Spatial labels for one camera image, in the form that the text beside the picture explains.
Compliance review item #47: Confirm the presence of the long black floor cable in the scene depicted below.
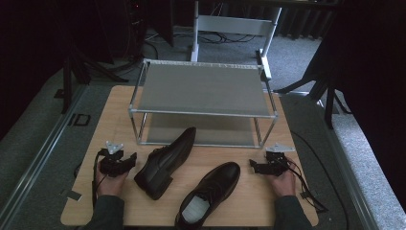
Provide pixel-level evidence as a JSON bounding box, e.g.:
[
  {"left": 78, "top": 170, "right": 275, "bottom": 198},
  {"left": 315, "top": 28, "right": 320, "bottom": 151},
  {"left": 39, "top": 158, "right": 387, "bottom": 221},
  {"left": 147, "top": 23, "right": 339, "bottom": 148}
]
[{"left": 289, "top": 129, "right": 351, "bottom": 230}]

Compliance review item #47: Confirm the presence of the metal floor rail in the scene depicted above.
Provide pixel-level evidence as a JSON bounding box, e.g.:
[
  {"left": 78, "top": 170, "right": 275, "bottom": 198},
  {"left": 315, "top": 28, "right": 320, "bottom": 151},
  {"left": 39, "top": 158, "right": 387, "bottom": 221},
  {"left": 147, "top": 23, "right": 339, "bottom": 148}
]
[
  {"left": 0, "top": 84, "right": 89, "bottom": 222},
  {"left": 317, "top": 97, "right": 381, "bottom": 230}
]

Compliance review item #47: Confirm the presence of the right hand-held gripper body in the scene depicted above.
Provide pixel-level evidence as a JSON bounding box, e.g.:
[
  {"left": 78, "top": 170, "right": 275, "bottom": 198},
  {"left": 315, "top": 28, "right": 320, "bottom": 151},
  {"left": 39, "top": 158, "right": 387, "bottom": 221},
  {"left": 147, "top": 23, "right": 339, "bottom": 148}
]
[{"left": 262, "top": 142, "right": 297, "bottom": 177}]

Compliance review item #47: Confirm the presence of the black tripod stand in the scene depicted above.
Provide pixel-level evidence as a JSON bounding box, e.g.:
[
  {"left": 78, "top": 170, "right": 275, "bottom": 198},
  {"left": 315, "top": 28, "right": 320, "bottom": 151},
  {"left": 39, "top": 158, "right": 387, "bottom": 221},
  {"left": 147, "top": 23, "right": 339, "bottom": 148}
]
[
  {"left": 273, "top": 47, "right": 352, "bottom": 130},
  {"left": 59, "top": 44, "right": 130, "bottom": 115}
]

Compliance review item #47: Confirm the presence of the grey tape piece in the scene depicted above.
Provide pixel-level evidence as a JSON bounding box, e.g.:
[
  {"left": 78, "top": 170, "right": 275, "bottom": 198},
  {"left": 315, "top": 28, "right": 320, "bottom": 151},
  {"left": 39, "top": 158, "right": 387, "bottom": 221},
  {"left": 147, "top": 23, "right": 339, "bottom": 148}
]
[{"left": 59, "top": 188, "right": 83, "bottom": 202}]

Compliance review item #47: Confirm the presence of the white metal desk frame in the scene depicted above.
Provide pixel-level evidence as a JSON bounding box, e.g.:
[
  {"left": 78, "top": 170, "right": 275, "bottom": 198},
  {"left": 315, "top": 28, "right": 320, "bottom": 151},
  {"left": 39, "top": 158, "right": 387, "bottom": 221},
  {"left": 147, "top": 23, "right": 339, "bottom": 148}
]
[{"left": 190, "top": 1, "right": 283, "bottom": 81}]

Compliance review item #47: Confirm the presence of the hand-held gripper cable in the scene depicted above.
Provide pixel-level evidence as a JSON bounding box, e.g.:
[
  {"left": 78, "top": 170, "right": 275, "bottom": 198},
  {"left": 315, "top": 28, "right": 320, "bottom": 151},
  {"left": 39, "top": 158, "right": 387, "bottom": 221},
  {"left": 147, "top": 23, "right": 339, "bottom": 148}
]
[
  {"left": 91, "top": 148, "right": 110, "bottom": 209},
  {"left": 282, "top": 157, "right": 329, "bottom": 215}
]

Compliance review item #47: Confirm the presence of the black leather shoe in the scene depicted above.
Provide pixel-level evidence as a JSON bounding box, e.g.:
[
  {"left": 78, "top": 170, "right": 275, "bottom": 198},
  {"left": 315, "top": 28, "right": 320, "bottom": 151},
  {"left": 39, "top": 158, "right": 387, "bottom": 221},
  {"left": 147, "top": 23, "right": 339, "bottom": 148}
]
[{"left": 133, "top": 126, "right": 197, "bottom": 201}]

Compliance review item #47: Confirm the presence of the right hand-held gripper cable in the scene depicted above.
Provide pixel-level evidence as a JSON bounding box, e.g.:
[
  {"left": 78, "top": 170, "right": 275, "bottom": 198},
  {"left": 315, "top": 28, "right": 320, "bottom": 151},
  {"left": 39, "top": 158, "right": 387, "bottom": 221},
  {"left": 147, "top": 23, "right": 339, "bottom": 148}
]
[{"left": 282, "top": 157, "right": 329, "bottom": 215}]

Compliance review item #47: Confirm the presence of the person's left hand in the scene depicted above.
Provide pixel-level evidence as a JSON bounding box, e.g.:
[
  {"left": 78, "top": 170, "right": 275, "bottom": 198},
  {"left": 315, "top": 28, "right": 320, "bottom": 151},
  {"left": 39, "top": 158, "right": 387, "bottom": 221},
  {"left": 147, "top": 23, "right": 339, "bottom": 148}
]
[{"left": 95, "top": 161, "right": 129, "bottom": 197}]

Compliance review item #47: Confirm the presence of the bundle of black floor cables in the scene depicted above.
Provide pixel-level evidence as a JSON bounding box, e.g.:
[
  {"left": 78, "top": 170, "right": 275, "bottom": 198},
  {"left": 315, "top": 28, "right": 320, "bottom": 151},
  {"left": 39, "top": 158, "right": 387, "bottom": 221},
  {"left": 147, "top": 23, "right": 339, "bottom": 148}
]
[{"left": 143, "top": 29, "right": 258, "bottom": 46}]

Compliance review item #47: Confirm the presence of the dark computer tower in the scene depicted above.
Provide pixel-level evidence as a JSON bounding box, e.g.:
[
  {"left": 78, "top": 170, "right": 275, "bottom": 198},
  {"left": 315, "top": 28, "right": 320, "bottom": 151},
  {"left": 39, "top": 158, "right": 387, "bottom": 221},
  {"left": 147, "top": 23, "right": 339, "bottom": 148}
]
[{"left": 124, "top": 0, "right": 148, "bottom": 60}]

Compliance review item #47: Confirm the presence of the person's right hand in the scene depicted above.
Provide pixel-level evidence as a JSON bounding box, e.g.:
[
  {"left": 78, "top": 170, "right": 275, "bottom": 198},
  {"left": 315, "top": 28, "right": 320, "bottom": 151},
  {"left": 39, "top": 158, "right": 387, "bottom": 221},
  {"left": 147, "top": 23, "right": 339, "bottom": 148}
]
[{"left": 270, "top": 158, "right": 298, "bottom": 198}]

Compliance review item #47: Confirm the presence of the grey metal shoe rack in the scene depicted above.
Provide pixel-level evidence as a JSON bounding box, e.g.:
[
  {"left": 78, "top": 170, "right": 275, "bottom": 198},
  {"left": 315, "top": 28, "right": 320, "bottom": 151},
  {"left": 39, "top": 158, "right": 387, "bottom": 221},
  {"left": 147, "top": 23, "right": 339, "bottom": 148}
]
[{"left": 127, "top": 57, "right": 280, "bottom": 150}]

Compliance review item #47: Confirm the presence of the left hand-held gripper cable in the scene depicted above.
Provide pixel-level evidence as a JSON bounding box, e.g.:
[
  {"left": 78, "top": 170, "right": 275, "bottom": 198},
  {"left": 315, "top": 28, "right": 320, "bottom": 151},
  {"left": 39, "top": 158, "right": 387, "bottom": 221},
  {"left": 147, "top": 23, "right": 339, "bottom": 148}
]
[{"left": 91, "top": 148, "right": 110, "bottom": 209}]

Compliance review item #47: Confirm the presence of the black shoe with white insole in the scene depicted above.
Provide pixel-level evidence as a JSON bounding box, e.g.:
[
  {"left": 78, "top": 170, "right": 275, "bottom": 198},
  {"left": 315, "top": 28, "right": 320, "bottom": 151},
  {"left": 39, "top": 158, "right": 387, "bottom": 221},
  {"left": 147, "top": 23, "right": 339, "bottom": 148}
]
[{"left": 173, "top": 161, "right": 241, "bottom": 230}]

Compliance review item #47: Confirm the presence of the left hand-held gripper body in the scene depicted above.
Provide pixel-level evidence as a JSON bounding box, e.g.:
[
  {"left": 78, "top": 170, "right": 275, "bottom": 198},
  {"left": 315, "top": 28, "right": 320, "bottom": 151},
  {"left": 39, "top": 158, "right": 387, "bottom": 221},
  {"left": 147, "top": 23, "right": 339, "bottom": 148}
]
[{"left": 99, "top": 141, "right": 129, "bottom": 178}]

